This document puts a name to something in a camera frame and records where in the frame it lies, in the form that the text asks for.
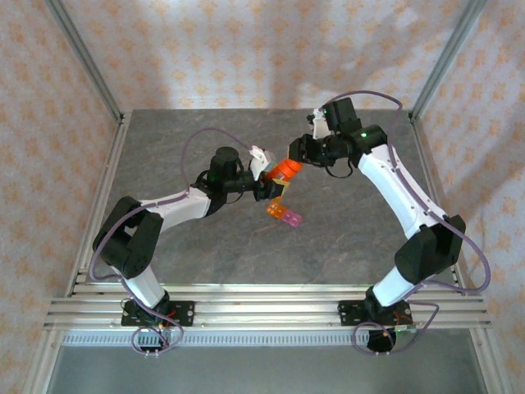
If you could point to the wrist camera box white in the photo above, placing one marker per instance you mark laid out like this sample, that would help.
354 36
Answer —
319 125
262 160

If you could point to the aluminium frame post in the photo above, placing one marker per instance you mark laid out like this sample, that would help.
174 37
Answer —
448 53
83 53

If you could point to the aluminium lower beam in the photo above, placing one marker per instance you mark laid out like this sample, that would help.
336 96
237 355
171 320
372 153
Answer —
490 369
41 369

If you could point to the green circuit board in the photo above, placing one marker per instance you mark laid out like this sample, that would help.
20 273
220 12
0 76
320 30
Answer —
406 328

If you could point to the orange pill bottle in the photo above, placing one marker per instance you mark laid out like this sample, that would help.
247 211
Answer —
281 170

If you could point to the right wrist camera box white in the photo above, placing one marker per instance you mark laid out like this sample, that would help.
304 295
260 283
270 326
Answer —
319 125

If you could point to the orange patterned white curtain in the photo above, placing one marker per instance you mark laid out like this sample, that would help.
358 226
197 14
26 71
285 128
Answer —
262 41

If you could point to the aluminium mounting rail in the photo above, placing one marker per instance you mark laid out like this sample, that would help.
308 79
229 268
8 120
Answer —
266 312

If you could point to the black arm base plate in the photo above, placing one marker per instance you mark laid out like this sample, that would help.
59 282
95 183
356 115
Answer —
348 314
186 314

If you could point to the orange bottle cap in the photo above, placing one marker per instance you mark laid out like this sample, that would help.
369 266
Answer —
294 167

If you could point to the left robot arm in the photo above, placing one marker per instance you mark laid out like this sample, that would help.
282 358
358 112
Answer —
176 207

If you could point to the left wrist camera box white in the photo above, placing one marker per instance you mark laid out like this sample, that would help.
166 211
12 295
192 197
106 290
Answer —
262 160

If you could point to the orange and pink pill organizer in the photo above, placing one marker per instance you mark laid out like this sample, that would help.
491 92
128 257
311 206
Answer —
287 215

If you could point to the grey metal sheet panel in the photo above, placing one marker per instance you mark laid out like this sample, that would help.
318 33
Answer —
262 369

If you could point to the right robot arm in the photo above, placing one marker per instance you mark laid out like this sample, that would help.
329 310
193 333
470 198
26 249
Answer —
398 189

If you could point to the aluminium side rail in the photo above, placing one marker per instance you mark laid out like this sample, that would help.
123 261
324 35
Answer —
122 127
417 135

